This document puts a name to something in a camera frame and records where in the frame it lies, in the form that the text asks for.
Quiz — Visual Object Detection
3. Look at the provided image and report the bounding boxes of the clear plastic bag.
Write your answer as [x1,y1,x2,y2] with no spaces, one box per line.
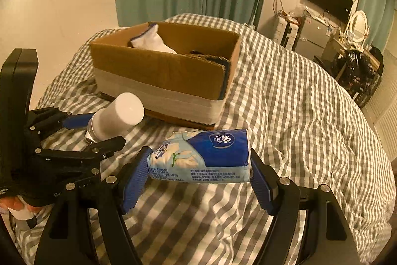
[292,4,311,19]

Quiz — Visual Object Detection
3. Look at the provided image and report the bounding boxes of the grey small fridge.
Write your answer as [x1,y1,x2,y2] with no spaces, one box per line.
[293,15,331,59]

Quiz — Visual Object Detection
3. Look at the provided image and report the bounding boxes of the white oval mirror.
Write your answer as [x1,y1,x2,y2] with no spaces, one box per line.
[345,10,371,47]

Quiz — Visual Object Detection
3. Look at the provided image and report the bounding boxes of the white plastic bottle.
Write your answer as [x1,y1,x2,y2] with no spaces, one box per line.
[84,92,145,144]

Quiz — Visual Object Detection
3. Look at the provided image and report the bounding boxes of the dark chair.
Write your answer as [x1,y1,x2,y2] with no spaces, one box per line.
[313,54,334,69]

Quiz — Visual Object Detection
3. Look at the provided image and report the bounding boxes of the person's left hand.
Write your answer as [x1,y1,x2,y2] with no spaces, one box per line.
[0,195,41,221]

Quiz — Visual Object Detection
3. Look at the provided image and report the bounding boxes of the blue white tissue pack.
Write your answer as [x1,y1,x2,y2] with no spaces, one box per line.
[146,128,251,184]

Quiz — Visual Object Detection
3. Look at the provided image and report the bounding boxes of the white suitcase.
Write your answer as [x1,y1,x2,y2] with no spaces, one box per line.
[274,17,300,47]

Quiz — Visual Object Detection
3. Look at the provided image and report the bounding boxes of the black handbag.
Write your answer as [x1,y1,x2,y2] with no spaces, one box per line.
[369,47,384,67]

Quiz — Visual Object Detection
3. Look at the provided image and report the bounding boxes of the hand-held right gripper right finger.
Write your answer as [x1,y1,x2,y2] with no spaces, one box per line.
[249,148,363,265]

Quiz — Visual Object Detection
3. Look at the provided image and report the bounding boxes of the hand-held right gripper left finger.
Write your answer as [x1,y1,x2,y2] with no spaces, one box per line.
[33,145,153,265]

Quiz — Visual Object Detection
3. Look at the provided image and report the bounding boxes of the black plastic bags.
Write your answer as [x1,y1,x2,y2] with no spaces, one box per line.
[330,49,373,89]

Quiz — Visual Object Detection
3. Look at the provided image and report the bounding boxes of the green checked blanket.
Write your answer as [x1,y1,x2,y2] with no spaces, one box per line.
[12,13,394,265]

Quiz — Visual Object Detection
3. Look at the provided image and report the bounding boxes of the white sock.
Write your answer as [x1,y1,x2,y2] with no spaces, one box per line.
[129,22,178,54]

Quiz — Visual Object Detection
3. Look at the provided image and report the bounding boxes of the brown cardboard box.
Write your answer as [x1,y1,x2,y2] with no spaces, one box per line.
[89,22,242,129]

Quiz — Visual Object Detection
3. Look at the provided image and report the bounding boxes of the white slatted wardrobe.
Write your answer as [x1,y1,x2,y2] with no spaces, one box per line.
[363,44,397,161]

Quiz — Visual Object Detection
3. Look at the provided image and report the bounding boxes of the white dressing table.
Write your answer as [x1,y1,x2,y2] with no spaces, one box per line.
[323,36,345,58]

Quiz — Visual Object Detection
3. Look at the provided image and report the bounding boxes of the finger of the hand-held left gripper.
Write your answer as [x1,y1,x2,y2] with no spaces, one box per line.
[35,135,126,182]
[27,107,97,137]

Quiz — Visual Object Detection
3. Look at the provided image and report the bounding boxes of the black suitcase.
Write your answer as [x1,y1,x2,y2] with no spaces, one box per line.
[357,72,383,108]

